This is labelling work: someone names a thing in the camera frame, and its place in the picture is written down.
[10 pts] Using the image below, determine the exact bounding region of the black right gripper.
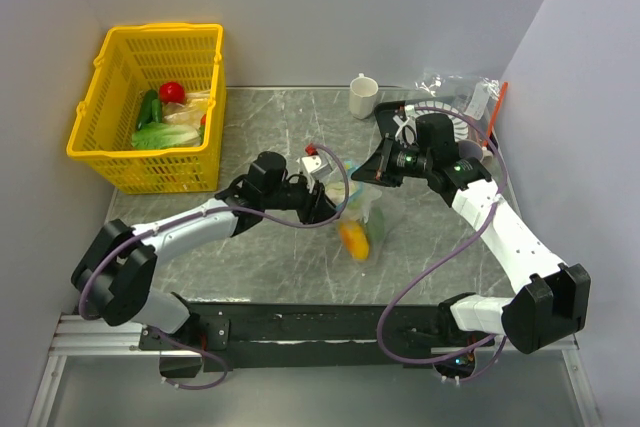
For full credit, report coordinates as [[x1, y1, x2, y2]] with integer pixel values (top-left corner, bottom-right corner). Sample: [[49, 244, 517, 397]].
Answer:
[[352, 133, 433, 188]]

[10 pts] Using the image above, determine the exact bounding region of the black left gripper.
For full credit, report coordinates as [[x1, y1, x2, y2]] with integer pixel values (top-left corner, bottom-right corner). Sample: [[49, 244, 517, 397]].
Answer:
[[263, 173, 340, 226]]

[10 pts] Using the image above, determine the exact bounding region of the yellow orange toy mango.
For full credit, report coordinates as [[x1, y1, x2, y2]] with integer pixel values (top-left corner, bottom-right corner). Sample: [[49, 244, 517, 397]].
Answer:
[[338, 220, 370, 261]]

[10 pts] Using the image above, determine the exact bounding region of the green toy bell pepper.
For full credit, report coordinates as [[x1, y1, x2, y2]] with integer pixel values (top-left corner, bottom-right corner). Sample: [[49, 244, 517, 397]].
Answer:
[[366, 207, 386, 246]]

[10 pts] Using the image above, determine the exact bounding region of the clear bag with blue zipper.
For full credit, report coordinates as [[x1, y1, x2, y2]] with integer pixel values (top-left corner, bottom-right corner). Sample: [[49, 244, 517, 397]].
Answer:
[[333, 159, 404, 267]]

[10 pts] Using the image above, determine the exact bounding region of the white toy cauliflower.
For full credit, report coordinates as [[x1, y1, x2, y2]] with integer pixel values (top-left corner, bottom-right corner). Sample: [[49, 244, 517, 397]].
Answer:
[[325, 181, 367, 221]]

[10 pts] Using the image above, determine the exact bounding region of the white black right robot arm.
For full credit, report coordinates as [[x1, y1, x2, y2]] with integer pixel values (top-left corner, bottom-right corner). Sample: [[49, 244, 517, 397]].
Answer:
[[352, 107, 591, 354]]

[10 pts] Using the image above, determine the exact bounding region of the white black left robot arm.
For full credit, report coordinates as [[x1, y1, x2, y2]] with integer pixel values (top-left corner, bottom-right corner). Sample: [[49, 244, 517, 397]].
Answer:
[[71, 144, 346, 349]]

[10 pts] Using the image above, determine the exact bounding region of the clear bag with red zipper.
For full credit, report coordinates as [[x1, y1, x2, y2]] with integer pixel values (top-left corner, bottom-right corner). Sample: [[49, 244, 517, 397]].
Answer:
[[414, 70, 509, 145]]

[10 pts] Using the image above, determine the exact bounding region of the black rectangular tray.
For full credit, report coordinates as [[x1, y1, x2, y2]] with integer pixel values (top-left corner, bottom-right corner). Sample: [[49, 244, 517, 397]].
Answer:
[[374, 98, 499, 153]]

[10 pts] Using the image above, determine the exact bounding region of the white ceramic mug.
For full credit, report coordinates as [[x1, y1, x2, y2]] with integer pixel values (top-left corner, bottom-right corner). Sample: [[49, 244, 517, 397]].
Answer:
[[348, 73, 379, 120]]

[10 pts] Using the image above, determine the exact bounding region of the white blue striped plate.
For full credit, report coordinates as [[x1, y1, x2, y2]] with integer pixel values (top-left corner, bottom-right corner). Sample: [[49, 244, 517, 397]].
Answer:
[[413, 100, 469, 141]]

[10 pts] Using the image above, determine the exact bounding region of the beige mug purple inside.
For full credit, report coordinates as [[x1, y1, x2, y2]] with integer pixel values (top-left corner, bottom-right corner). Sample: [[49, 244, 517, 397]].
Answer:
[[457, 139, 493, 162]]

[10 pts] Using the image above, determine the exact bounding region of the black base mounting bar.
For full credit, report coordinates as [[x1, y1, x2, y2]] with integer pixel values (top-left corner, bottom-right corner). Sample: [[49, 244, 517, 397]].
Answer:
[[160, 303, 486, 379]]

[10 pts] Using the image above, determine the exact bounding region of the pale yellow toy vegetable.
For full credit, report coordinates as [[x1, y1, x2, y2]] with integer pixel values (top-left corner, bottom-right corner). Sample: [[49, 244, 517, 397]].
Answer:
[[162, 91, 210, 129]]

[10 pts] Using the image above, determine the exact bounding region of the green toy lettuce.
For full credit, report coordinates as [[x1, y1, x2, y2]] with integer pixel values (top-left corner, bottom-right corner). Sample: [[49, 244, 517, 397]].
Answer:
[[131, 122, 201, 150]]

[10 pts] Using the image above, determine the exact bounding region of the red toy tomato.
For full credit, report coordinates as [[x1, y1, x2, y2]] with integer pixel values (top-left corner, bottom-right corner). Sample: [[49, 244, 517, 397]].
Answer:
[[158, 82, 186, 104]]

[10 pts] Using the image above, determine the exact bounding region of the green toy chili pepper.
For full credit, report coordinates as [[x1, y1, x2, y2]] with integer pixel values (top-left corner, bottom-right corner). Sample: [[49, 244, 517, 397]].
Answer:
[[151, 98, 163, 123]]

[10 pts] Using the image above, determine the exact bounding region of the green toy cucumber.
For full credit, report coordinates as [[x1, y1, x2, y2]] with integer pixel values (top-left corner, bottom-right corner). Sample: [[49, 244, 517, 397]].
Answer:
[[136, 89, 158, 131]]

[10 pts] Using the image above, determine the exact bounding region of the yellow plastic basket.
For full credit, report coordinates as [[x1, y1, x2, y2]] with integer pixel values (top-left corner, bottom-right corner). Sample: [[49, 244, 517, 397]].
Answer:
[[66, 23, 227, 194]]

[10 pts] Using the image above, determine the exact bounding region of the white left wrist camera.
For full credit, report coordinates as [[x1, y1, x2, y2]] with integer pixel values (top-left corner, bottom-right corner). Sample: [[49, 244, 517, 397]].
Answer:
[[297, 144, 333, 183]]

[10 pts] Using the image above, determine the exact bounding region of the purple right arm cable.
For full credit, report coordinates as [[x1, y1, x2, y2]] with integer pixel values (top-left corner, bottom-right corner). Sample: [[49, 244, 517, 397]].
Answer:
[[377, 106, 509, 382]]

